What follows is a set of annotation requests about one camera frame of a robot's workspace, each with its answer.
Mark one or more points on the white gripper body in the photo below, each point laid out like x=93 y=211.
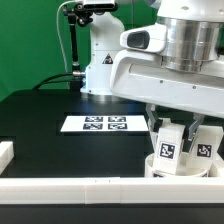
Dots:
x=175 y=65

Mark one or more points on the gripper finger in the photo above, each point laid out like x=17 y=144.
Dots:
x=154 y=122
x=195 y=128

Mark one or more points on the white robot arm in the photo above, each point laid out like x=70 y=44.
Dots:
x=105 y=43

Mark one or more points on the white fiducial marker sheet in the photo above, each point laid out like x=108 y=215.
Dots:
x=130 y=123

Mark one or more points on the white U-shaped fence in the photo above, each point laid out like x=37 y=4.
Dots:
x=105 y=190

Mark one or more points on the white camera on mount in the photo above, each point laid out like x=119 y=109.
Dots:
x=99 y=4

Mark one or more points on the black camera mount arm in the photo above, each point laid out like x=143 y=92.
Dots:
x=76 y=16

